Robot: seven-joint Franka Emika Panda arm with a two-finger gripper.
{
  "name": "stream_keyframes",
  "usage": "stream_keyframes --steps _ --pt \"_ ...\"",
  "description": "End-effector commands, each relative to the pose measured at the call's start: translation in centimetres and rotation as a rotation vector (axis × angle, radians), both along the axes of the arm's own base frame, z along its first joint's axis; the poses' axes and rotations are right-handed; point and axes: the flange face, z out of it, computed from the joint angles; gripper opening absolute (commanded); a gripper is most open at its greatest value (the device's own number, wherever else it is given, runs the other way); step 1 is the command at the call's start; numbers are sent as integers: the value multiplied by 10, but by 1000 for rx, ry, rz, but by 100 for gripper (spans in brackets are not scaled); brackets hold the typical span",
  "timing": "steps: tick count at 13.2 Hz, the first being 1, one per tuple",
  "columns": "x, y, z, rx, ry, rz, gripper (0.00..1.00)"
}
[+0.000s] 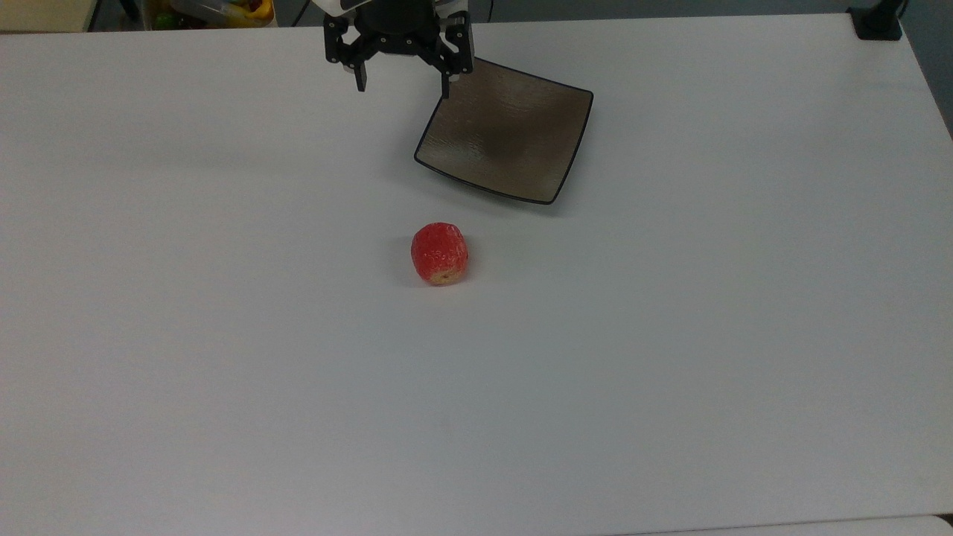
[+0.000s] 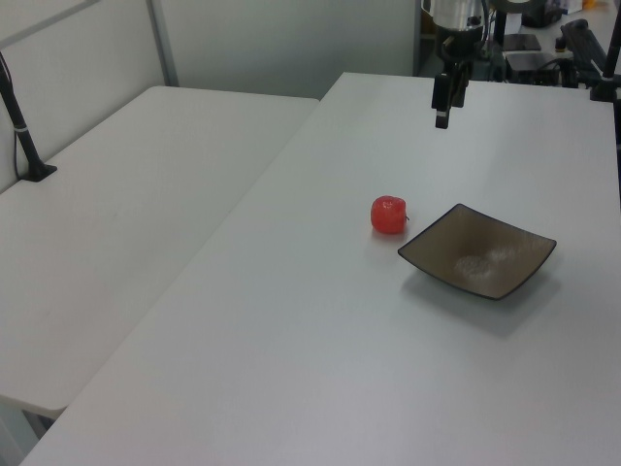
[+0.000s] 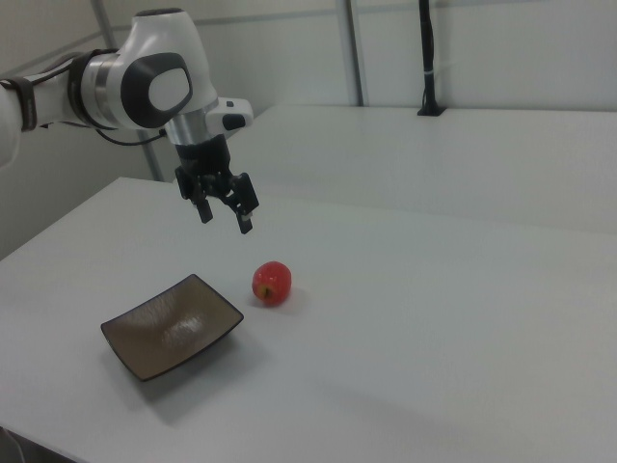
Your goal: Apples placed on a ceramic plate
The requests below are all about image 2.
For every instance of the white silver gripper body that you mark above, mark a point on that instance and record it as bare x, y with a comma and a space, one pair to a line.
456, 13

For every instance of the dark vertical pole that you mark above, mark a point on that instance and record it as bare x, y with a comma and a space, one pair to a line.
500, 39

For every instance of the square brown ceramic plate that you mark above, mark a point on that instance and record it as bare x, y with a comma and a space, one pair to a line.
478, 252

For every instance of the black camera stand with band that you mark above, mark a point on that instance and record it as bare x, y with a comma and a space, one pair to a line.
24, 138

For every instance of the grey partition frame post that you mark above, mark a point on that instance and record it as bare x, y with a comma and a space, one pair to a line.
162, 39

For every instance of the white side table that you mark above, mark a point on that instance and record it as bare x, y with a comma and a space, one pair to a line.
121, 204

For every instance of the red apple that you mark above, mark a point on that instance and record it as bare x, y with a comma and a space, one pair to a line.
388, 214

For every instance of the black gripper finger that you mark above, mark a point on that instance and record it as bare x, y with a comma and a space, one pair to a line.
461, 87
442, 99

